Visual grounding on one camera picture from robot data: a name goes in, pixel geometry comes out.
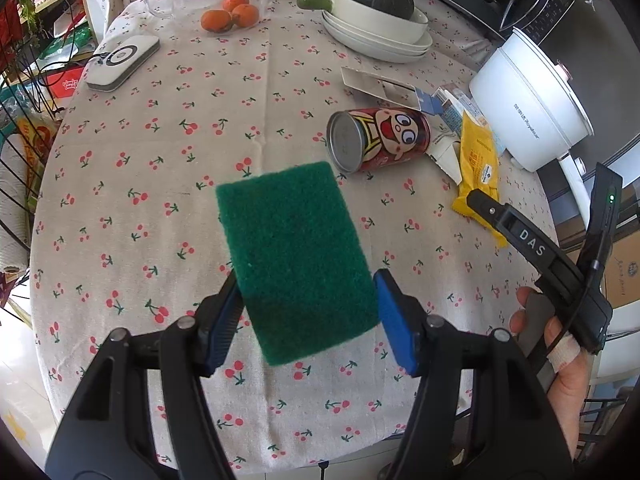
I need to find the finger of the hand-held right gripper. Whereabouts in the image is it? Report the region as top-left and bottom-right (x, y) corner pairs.
(466, 188), (508, 226)

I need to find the cherry print tablecloth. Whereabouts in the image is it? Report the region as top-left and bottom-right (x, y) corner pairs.
(27, 0), (561, 476)

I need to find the red cartoon can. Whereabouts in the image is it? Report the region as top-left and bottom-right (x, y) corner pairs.
(326, 106), (432, 175)

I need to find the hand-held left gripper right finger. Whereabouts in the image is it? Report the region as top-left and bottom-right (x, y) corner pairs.
(372, 268), (576, 480)

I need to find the black wire rack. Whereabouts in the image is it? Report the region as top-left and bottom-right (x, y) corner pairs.
(0, 0), (66, 321)

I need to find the white flat device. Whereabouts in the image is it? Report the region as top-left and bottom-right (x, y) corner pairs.
(86, 36), (161, 92)

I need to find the light blue paper box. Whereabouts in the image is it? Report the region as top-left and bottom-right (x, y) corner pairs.
(415, 86), (493, 141)

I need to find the green scouring sponge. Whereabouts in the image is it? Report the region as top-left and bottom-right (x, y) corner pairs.
(215, 161), (380, 367)

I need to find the white electric pot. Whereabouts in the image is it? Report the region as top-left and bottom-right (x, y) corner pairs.
(469, 26), (598, 221)

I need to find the black microwave oven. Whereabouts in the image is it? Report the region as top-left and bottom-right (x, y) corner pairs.
(500, 0), (576, 46)

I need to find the stack of white plates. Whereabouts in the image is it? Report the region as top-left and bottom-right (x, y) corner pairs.
(321, 10), (433, 64)

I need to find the white bowl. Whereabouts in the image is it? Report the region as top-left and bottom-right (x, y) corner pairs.
(329, 0), (430, 45)

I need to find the white paper scrap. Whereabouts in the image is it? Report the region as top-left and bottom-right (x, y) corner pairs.
(425, 137), (463, 183)

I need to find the grey refrigerator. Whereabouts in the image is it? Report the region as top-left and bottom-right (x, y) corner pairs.
(560, 0), (640, 161)

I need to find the large cardboard box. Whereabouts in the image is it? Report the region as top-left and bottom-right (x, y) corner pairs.
(555, 220), (640, 311)

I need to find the yellow snack packet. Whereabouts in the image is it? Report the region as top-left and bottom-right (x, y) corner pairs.
(452, 110), (508, 248)

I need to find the green plastic bag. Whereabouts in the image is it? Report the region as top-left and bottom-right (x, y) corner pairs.
(37, 27), (93, 61)

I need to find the person's right hand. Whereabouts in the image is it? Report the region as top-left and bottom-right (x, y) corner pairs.
(509, 285), (596, 461)

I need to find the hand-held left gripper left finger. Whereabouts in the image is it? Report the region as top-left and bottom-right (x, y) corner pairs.
(45, 270), (246, 480)

